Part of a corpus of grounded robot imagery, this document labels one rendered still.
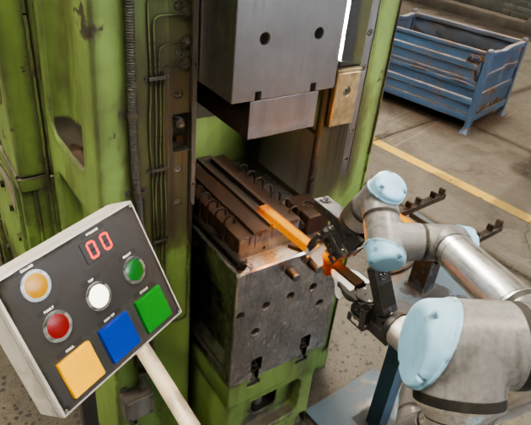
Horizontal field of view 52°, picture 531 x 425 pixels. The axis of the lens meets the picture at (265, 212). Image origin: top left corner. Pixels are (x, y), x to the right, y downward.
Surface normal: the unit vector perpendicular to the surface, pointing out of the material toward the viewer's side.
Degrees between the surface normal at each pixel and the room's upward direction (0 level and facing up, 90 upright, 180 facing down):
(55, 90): 90
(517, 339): 39
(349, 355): 0
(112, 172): 90
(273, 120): 90
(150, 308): 60
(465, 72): 89
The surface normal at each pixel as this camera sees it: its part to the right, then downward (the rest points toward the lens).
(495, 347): 0.09, -0.15
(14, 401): 0.09, -0.83
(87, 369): 0.79, -0.12
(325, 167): 0.56, 0.49
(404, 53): -0.69, 0.33
